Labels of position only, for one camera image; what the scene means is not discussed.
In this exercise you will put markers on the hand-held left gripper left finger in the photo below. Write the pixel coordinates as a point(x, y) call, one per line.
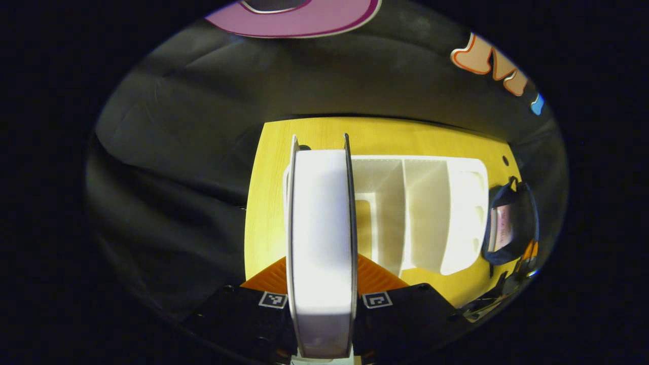
point(238, 319)

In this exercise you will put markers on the blue schoolbag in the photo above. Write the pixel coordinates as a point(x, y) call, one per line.
point(525, 238)

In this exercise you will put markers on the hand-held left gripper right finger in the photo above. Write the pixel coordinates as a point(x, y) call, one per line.
point(405, 319)

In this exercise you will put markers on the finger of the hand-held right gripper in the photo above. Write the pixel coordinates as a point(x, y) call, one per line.
point(529, 252)

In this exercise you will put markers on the white bookshelf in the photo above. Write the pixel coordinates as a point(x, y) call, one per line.
point(431, 213)

